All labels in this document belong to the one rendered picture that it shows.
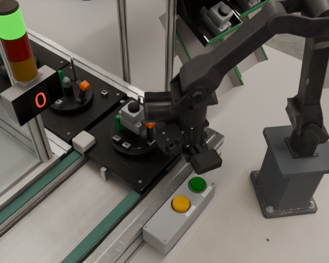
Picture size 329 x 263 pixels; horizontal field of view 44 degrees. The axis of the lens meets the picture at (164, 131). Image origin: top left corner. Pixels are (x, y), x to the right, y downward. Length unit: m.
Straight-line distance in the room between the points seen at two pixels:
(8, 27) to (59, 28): 0.95
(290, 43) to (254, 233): 2.30
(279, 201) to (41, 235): 0.59
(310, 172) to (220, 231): 0.28
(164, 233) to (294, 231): 0.36
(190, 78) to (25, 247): 0.56
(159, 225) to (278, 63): 0.85
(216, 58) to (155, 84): 0.69
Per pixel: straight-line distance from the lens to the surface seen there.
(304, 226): 1.14
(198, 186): 1.00
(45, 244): 1.02
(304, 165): 0.99
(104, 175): 1.05
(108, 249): 0.94
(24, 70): 0.84
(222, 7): 1.04
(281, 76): 1.51
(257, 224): 1.10
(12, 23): 0.78
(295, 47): 3.20
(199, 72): 0.75
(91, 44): 1.62
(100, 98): 1.21
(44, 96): 0.90
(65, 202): 1.07
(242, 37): 0.73
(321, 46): 0.78
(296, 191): 1.05
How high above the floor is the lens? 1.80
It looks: 48 degrees down
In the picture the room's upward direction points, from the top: 1 degrees clockwise
